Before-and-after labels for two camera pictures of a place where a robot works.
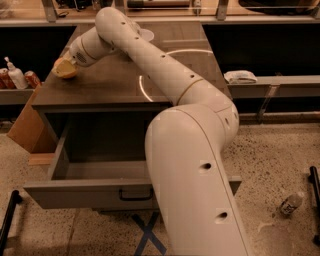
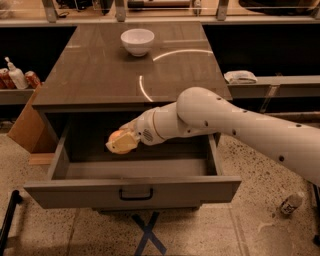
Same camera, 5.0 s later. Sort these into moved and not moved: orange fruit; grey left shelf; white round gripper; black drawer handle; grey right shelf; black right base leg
Moved: orange fruit; white round gripper
Not moved: grey left shelf; black right base leg; black drawer handle; grey right shelf
